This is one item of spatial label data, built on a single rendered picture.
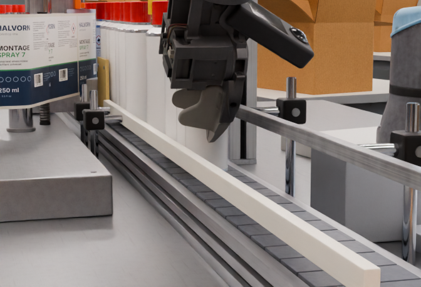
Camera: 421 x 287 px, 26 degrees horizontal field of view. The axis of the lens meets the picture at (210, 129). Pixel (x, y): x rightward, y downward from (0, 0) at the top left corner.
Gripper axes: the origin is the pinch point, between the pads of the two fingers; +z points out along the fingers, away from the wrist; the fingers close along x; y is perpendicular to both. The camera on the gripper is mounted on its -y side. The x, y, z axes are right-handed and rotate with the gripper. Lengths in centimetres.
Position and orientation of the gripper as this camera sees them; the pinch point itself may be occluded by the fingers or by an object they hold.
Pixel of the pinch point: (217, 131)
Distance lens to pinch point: 105.5
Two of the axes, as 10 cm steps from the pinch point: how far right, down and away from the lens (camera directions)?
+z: -1.3, 7.9, 5.9
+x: 2.3, 6.1, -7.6
